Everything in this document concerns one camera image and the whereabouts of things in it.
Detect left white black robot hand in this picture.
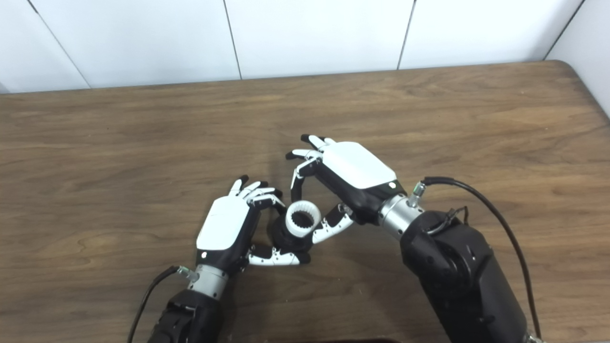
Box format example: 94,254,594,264
177,175,311,301

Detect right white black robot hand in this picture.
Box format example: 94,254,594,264
285,134,425,244

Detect round black plastic part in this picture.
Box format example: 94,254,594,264
272,217,315,253

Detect white plastic ring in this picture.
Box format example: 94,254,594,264
285,201,321,239

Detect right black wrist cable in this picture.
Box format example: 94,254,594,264
410,176,544,341

